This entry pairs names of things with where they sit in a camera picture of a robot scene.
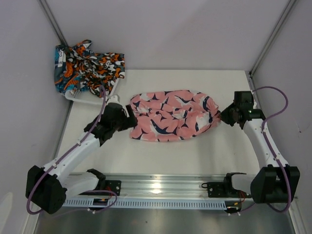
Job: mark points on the left aluminium frame post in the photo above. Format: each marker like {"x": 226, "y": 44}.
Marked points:
{"x": 53, "y": 21}

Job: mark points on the aluminium frame post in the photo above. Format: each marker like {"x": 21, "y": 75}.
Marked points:
{"x": 290, "y": 6}
{"x": 53, "y": 21}

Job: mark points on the blue orange patterned shorts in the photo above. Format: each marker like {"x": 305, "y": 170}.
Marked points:
{"x": 62, "y": 73}

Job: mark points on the white slotted cable duct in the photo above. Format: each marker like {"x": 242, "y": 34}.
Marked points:
{"x": 200, "y": 204}

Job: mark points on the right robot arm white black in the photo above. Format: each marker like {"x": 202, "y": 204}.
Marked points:
{"x": 276, "y": 181}

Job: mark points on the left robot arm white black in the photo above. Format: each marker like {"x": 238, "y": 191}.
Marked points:
{"x": 50, "y": 185}

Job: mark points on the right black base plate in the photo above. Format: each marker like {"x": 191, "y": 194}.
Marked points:
{"x": 223, "y": 190}

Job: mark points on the pink shark print shorts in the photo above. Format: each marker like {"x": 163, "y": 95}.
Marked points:
{"x": 168, "y": 116}

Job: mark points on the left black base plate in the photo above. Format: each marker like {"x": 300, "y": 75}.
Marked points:
{"x": 110, "y": 185}

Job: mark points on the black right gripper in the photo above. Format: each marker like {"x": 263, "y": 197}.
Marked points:
{"x": 224, "y": 117}

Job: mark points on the right aluminium frame post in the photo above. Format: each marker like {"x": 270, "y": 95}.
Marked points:
{"x": 290, "y": 6}

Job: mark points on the white plastic basket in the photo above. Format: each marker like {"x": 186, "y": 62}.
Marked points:
{"x": 87, "y": 97}

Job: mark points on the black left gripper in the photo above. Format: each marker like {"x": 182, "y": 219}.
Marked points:
{"x": 129, "y": 122}

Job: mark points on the orange camouflage shorts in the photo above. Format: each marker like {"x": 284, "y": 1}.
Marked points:
{"x": 87, "y": 70}

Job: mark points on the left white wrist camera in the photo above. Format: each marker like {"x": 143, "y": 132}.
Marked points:
{"x": 112, "y": 99}

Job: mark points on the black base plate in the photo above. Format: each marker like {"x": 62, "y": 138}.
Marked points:
{"x": 223, "y": 190}
{"x": 110, "y": 185}

